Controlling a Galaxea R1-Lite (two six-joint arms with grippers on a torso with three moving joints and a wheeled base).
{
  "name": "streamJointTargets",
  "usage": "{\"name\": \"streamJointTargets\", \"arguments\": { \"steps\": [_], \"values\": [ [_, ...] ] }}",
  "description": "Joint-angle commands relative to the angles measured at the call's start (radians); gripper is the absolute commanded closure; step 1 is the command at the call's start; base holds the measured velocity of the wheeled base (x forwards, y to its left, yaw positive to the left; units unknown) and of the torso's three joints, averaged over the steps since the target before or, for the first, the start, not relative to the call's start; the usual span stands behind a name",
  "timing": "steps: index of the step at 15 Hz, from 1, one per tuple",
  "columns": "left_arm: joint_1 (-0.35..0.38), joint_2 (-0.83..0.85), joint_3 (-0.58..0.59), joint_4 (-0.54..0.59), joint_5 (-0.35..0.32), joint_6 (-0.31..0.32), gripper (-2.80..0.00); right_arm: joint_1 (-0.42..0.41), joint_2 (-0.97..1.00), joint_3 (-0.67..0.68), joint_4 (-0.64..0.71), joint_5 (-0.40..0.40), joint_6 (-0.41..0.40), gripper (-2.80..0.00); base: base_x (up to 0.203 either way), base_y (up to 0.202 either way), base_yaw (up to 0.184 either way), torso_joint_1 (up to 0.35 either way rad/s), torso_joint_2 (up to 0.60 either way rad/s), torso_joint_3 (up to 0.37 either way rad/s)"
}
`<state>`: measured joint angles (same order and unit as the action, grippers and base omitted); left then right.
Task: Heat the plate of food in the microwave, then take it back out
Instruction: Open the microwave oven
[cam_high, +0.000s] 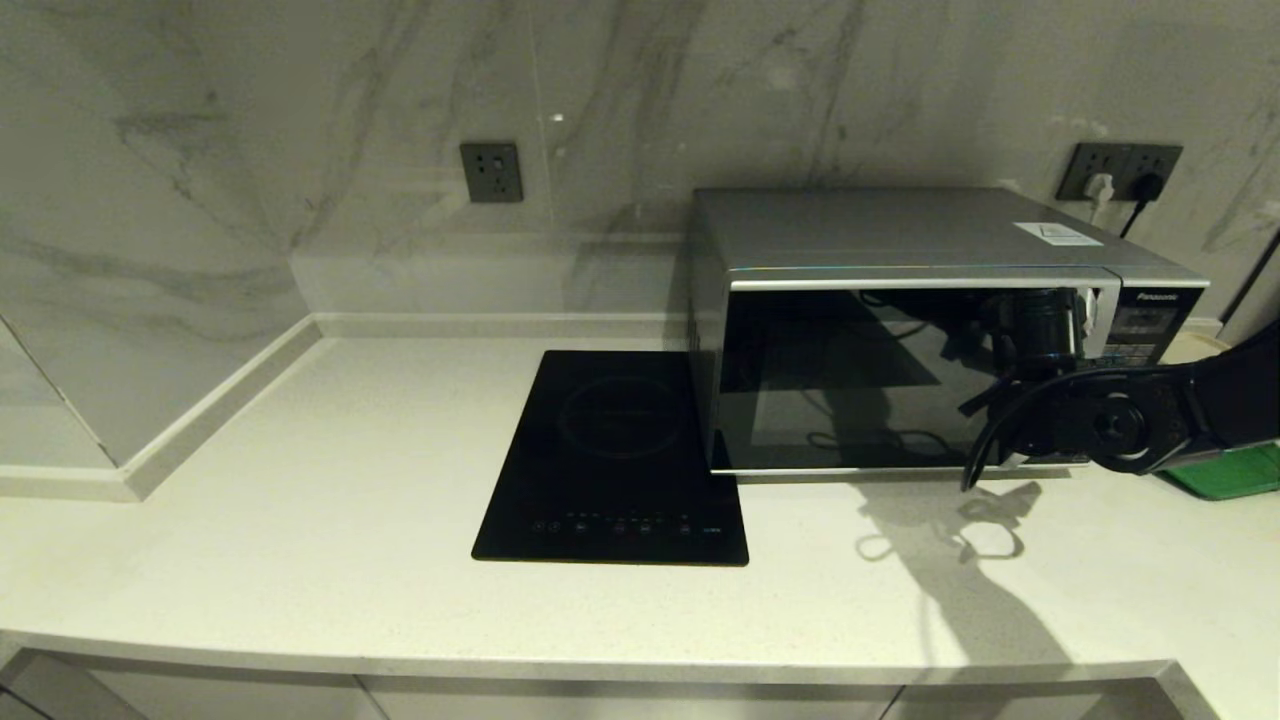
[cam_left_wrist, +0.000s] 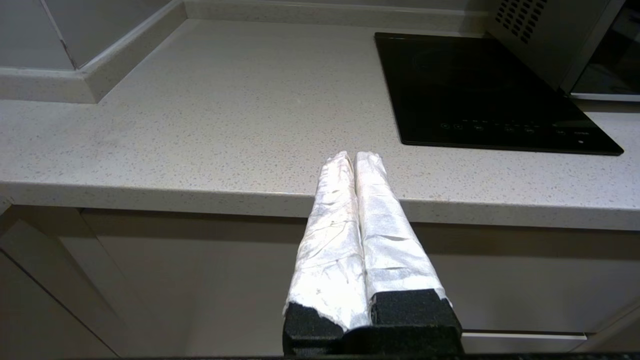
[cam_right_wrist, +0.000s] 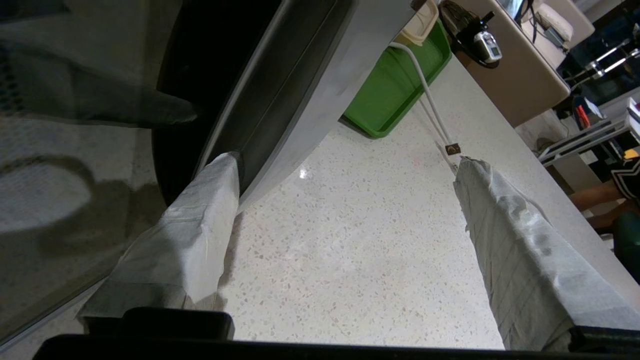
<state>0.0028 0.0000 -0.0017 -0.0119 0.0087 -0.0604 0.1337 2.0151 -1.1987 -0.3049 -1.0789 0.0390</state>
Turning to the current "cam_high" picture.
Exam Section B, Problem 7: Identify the silver microwave oven body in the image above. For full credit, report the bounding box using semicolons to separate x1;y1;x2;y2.
686;187;1211;477

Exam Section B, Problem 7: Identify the microwave door with dark glass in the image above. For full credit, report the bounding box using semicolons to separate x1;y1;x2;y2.
710;267;1121;477

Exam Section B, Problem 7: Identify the black induction cooktop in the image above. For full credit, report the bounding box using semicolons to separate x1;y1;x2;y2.
472;350;749;567

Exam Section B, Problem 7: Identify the beige cabinet door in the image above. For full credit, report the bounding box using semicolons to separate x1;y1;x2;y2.
880;680;1216;720
360;676;901;720

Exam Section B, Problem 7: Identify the grey double wall outlet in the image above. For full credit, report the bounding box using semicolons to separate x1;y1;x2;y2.
1057;142;1184;202

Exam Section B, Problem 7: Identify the white paper sheet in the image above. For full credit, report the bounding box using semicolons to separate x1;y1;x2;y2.
1013;221;1104;247

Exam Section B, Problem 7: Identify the grey single wall outlet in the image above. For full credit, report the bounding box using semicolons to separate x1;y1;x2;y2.
460;142;525;204

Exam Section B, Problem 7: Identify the green plastic tray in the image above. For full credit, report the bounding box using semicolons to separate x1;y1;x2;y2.
1160;443;1280;501

